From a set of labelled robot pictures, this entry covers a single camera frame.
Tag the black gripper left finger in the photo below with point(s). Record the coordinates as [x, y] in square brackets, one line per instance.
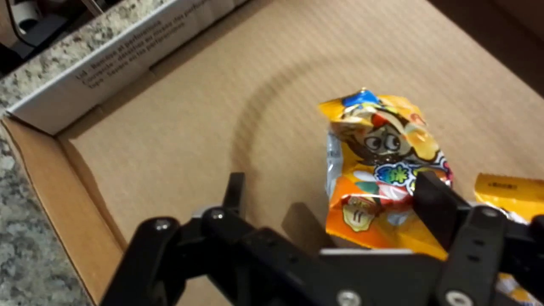
[171, 248]

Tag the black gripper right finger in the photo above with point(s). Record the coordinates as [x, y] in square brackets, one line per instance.
[453, 226]

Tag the yellow orange snack sachet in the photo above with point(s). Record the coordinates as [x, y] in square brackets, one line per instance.
[511, 196]

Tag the yellow cartoon snack sachet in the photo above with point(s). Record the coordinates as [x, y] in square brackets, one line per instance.
[380, 170]

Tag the wooden tray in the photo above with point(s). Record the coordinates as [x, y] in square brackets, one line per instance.
[171, 141]

